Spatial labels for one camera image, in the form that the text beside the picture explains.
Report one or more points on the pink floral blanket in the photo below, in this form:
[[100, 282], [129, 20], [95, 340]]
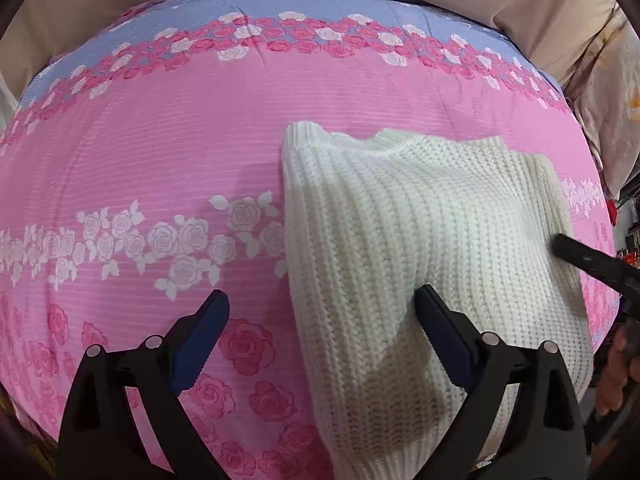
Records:
[[150, 160]]

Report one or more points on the white red black knit sweater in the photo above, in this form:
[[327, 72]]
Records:
[[410, 240]]

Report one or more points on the person's right hand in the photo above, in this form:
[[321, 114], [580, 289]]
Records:
[[612, 375]]

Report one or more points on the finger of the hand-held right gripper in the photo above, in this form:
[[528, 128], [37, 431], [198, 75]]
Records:
[[595, 262]]

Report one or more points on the cream floral pillow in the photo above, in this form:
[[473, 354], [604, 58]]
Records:
[[612, 110]]

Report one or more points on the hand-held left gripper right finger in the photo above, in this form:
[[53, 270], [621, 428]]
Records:
[[442, 332]]

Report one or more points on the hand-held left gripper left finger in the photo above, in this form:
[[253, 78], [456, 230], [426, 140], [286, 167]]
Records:
[[200, 340]]

